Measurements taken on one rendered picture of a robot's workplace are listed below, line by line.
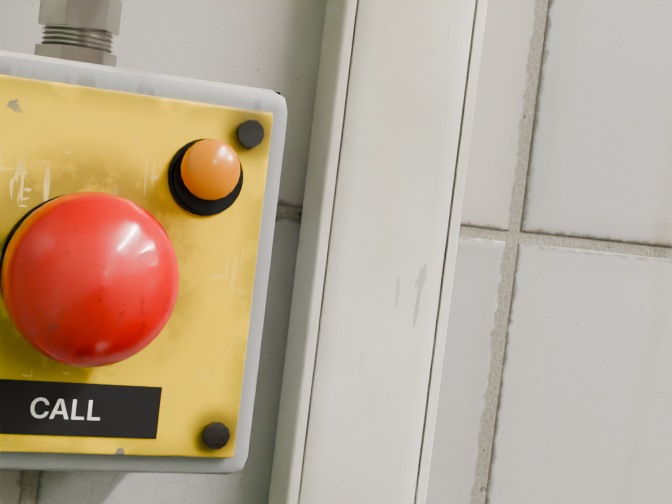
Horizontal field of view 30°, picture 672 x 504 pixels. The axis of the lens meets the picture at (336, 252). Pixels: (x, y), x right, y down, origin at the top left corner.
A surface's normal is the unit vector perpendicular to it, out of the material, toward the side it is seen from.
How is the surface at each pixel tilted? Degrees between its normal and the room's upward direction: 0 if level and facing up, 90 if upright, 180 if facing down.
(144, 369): 90
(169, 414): 90
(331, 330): 90
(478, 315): 90
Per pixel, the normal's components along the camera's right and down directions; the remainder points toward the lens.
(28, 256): -0.20, -0.11
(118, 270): 0.45, 0.00
